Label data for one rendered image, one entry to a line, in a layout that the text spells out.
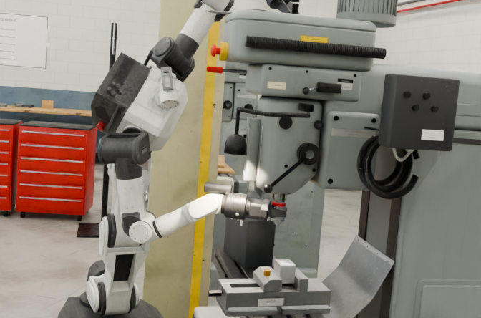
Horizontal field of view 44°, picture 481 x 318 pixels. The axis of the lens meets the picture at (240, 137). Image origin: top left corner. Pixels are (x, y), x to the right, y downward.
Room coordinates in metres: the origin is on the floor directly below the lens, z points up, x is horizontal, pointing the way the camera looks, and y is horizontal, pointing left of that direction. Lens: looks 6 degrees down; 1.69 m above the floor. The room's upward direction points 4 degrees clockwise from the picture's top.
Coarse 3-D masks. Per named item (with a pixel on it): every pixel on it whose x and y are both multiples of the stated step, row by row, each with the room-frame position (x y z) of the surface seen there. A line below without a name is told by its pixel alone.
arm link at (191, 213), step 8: (200, 200) 1.96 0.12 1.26; (208, 200) 1.95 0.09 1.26; (216, 200) 1.95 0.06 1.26; (184, 208) 1.98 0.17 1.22; (192, 208) 1.95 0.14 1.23; (200, 208) 1.95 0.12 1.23; (208, 208) 1.95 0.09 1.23; (216, 208) 1.95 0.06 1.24; (184, 216) 1.98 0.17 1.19; (192, 216) 1.95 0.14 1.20; (200, 216) 1.95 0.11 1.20
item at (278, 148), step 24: (264, 96) 1.97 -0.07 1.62; (264, 120) 1.90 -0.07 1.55; (288, 120) 1.87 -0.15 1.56; (312, 120) 1.89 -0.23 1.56; (264, 144) 1.89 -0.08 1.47; (288, 144) 1.87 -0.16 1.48; (264, 168) 1.88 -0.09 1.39; (288, 168) 1.88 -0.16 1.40; (312, 168) 1.89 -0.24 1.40; (288, 192) 1.92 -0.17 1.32
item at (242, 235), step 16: (240, 224) 2.24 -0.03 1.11; (256, 224) 2.19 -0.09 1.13; (272, 224) 2.22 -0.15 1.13; (224, 240) 2.38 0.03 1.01; (240, 240) 2.23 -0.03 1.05; (256, 240) 2.20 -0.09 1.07; (272, 240) 2.22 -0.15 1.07; (240, 256) 2.22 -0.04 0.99; (256, 256) 2.20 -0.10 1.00; (272, 256) 2.23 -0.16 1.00
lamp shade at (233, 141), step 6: (228, 138) 1.86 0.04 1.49; (234, 138) 1.85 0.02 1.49; (240, 138) 1.85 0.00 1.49; (228, 144) 1.85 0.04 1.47; (234, 144) 1.84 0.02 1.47; (240, 144) 1.84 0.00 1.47; (246, 144) 1.87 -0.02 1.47; (228, 150) 1.84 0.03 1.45; (234, 150) 1.84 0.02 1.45; (240, 150) 1.84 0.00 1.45; (246, 150) 1.87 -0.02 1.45
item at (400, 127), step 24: (384, 96) 1.71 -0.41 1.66; (408, 96) 1.65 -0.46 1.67; (432, 96) 1.68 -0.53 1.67; (456, 96) 1.69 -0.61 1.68; (384, 120) 1.70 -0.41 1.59; (408, 120) 1.66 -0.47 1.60; (432, 120) 1.68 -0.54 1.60; (384, 144) 1.68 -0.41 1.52; (408, 144) 1.66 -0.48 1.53; (432, 144) 1.68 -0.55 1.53
